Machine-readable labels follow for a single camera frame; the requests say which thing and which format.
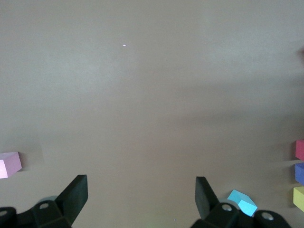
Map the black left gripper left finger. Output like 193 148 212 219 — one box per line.
30 175 88 228

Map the yellow foam cube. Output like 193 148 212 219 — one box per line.
293 186 304 212

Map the pink foam cube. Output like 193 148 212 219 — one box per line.
0 152 23 179

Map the brown paper table cover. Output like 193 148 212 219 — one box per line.
0 0 304 228

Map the purple foam cube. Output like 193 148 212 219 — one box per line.
294 162 304 186

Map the red foam cube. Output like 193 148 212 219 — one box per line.
295 139 304 160

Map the blue foam cube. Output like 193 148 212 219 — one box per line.
227 189 258 217

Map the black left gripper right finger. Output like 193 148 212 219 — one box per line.
192 176 240 228

